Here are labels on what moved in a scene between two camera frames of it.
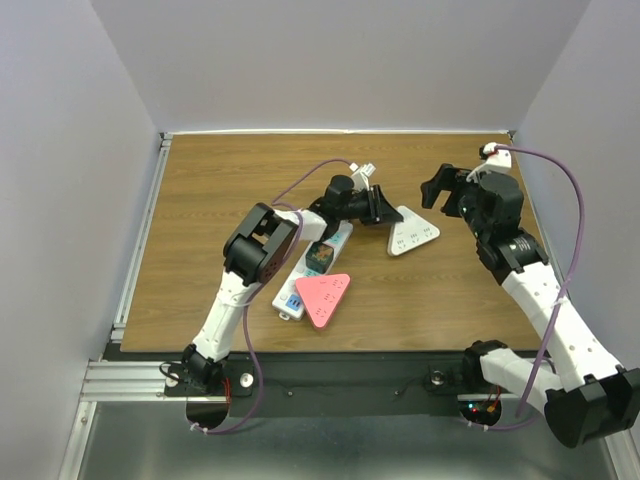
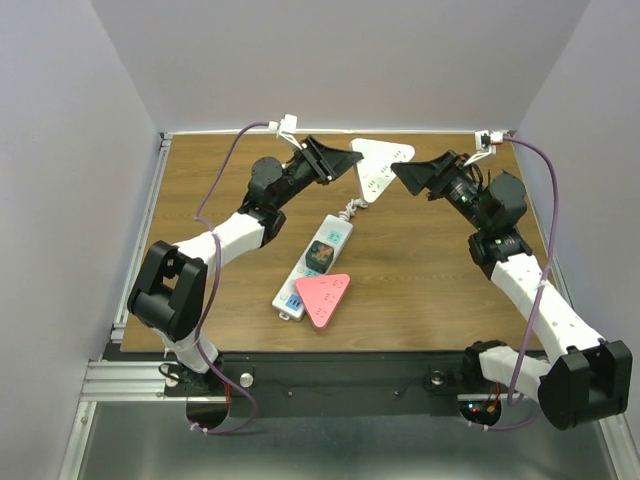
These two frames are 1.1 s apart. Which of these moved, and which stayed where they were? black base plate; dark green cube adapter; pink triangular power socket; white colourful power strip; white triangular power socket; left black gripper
Moved: white triangular power socket; left black gripper
Stayed: black base plate; dark green cube adapter; white colourful power strip; pink triangular power socket
